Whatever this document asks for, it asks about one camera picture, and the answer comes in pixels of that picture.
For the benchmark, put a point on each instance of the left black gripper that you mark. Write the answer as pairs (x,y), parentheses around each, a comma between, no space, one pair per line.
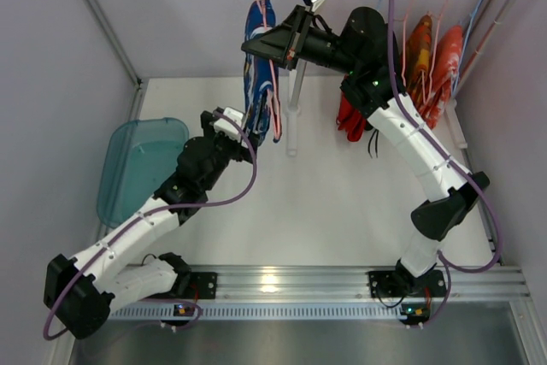
(241,151)

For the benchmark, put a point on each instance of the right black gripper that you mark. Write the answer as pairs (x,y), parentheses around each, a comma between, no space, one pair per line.
(297,40)

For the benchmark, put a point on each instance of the blue patterned trousers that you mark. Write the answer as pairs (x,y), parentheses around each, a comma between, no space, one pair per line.
(257,80)

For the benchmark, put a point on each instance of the pink wire hanger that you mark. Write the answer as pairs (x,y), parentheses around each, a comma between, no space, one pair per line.
(428,84)
(273,94)
(404,21)

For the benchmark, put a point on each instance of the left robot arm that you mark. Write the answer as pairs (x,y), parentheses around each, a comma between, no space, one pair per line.
(83,290)

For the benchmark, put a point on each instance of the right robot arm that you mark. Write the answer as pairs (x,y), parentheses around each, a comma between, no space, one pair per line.
(364,53)

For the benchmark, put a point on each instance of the red trousers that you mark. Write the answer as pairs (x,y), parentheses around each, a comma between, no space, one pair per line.
(350,121)

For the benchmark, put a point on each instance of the black trousers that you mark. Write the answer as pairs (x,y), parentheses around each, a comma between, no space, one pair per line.
(373,144)

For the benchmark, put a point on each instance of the orange yellow patterned trousers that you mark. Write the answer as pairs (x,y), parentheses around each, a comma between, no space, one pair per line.
(418,49)

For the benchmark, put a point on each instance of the orange white patterned trousers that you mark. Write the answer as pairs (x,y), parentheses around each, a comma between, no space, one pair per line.
(449,53)

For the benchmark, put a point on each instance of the teal plastic bin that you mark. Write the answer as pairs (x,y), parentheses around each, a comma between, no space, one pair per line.
(140,156)

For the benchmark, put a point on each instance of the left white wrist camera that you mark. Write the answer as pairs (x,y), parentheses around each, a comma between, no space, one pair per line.
(228,124)

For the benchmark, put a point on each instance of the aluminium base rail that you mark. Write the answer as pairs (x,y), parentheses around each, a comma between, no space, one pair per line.
(323,293)

